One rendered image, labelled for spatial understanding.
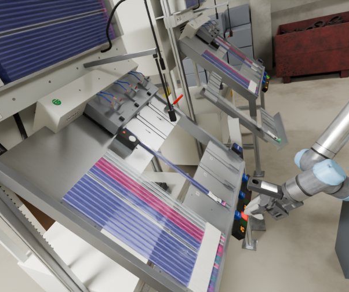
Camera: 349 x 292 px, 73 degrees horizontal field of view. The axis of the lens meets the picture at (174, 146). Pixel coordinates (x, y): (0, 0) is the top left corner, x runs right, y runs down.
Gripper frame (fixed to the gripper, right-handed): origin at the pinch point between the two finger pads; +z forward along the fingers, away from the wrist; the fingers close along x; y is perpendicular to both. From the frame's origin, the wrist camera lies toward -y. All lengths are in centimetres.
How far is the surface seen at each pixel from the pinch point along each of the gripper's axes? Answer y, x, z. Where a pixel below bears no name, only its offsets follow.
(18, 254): -62, -36, 75
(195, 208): -17.3, -9.5, 4.9
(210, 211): -11.5, -6.5, 4.9
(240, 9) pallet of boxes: -59, 355, 11
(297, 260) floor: 67, 28, 34
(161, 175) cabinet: -28, 29, 46
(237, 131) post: -9, 54, 6
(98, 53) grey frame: -83, 18, -4
